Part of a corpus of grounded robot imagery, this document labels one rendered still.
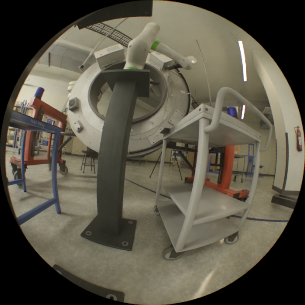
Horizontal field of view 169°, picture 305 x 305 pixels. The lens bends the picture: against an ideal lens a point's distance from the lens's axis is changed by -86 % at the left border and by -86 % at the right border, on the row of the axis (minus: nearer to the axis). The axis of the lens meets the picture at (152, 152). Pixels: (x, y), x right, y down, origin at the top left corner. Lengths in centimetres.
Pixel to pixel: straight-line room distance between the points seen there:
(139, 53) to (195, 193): 70
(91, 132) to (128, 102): 60
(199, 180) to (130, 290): 50
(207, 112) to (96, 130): 90
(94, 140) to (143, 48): 82
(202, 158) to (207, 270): 54
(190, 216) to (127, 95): 59
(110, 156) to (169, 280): 63
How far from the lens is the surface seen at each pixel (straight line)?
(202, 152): 32
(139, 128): 93
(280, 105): 319
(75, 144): 544
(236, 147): 387
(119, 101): 55
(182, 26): 388
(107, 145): 50
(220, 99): 31
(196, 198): 34
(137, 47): 65
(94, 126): 103
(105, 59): 144
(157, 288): 53
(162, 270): 57
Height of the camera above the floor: 50
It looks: 2 degrees up
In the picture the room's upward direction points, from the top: 7 degrees clockwise
